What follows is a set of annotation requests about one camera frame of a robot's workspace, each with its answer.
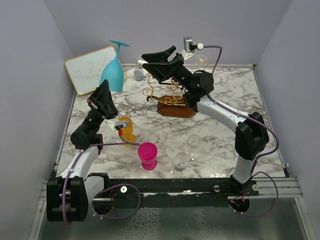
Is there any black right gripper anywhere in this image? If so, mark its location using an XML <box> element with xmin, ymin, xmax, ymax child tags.
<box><xmin>141</xmin><ymin>46</ymin><xmax>193</xmax><ymax>92</ymax></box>

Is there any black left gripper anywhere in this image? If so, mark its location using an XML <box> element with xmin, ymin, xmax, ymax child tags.
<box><xmin>83</xmin><ymin>78</ymin><xmax>119</xmax><ymax>132</ymax></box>

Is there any blue plastic wine glass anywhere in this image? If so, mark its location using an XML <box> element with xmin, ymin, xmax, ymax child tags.
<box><xmin>99</xmin><ymin>40</ymin><xmax>130</xmax><ymax>92</ymax></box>

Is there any clear wine glass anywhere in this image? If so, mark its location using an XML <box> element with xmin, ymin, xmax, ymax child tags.
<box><xmin>194</xmin><ymin>55</ymin><xmax>209</xmax><ymax>70</ymax></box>

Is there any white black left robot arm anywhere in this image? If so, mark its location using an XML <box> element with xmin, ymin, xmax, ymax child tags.
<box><xmin>46</xmin><ymin>80</ymin><xmax>123</xmax><ymax>223</ymax></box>

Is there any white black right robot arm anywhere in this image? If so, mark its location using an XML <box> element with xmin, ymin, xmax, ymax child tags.
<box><xmin>141</xmin><ymin>46</ymin><xmax>270</xmax><ymax>196</ymax></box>

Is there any yellow plastic wine glass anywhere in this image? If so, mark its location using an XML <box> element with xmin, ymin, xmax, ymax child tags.
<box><xmin>119</xmin><ymin>116</ymin><xmax>136</xmax><ymax>143</ymax></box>

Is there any pink plastic wine glass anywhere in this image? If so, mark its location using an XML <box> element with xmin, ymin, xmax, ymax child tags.
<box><xmin>137</xmin><ymin>142</ymin><xmax>158</xmax><ymax>171</ymax></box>

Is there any white whiteboard eraser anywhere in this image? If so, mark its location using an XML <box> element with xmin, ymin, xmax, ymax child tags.
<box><xmin>137</xmin><ymin>59</ymin><xmax>147</xmax><ymax>68</ymax></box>

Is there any small clear blue cup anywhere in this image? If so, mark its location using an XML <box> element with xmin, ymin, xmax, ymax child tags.
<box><xmin>133</xmin><ymin>68</ymin><xmax>145</xmax><ymax>82</ymax></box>

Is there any small whiteboard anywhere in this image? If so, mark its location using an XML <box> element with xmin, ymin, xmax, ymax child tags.
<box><xmin>64</xmin><ymin>46</ymin><xmax>116</xmax><ymax>96</ymax></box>

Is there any clear glass near front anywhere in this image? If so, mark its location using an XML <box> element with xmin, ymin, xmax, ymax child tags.
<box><xmin>170</xmin><ymin>152</ymin><xmax>195</xmax><ymax>176</ymax></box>

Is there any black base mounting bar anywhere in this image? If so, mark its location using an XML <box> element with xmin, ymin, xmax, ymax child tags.
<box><xmin>93</xmin><ymin>178</ymin><xmax>259</xmax><ymax>209</ymax></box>

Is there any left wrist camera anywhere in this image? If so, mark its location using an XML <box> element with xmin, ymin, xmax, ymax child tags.
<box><xmin>114</xmin><ymin>119</ymin><xmax>132</xmax><ymax>131</ymax></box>

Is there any gold wire wine glass rack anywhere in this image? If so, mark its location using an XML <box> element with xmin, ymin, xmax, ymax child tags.
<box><xmin>142</xmin><ymin>73</ymin><xmax>196</xmax><ymax>118</ymax></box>

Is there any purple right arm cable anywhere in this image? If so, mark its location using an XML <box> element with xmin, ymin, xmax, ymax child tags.
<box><xmin>203</xmin><ymin>44</ymin><xmax>281</xmax><ymax>219</ymax></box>

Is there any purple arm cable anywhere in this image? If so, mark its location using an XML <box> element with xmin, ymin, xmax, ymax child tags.
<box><xmin>59</xmin><ymin>129</ymin><xmax>142</xmax><ymax>225</ymax></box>
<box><xmin>203</xmin><ymin>44</ymin><xmax>281</xmax><ymax>219</ymax></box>

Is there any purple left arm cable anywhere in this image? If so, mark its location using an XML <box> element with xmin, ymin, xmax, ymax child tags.
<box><xmin>59</xmin><ymin>129</ymin><xmax>142</xmax><ymax>225</ymax></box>

